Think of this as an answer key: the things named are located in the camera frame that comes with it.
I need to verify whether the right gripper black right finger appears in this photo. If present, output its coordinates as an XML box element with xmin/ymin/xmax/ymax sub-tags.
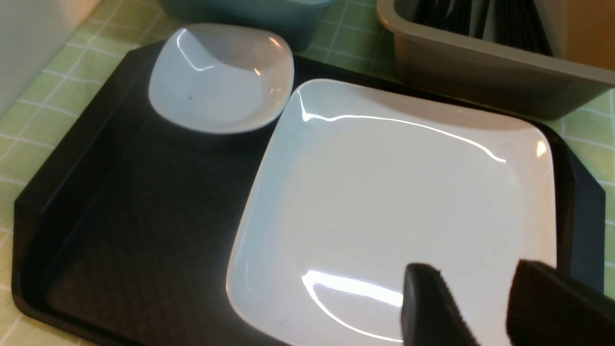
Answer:
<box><xmin>506</xmin><ymin>259</ymin><xmax>615</xmax><ymax>346</ymax></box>

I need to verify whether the large white square plate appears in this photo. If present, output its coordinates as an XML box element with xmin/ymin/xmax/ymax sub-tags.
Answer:
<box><xmin>226</xmin><ymin>79</ymin><xmax>557</xmax><ymax>346</ymax></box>

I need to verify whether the large white plastic tub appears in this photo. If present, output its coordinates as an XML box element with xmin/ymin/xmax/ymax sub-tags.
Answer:
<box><xmin>0</xmin><ymin>0</ymin><xmax>101</xmax><ymax>112</ymax></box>

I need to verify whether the brown plastic bin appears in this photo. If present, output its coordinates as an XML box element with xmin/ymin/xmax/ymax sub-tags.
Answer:
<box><xmin>376</xmin><ymin>0</ymin><xmax>614</xmax><ymax>120</ymax></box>

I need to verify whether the teal plastic bin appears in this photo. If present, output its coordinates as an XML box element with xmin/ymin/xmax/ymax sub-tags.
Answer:
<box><xmin>158</xmin><ymin>0</ymin><xmax>336</xmax><ymax>52</ymax></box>

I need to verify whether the bundle of black chopsticks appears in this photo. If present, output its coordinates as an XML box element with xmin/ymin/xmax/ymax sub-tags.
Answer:
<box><xmin>409</xmin><ymin>0</ymin><xmax>554</xmax><ymax>57</ymax></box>

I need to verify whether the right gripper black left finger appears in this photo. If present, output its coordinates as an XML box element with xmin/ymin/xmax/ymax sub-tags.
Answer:
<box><xmin>400</xmin><ymin>263</ymin><xmax>478</xmax><ymax>346</ymax></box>

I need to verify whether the black serving tray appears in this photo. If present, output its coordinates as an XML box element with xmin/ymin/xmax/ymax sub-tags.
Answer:
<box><xmin>12</xmin><ymin>41</ymin><xmax>607</xmax><ymax>346</ymax></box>

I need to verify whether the white small bowl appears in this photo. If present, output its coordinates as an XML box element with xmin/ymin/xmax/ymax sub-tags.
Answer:
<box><xmin>148</xmin><ymin>23</ymin><xmax>295</xmax><ymax>135</ymax></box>

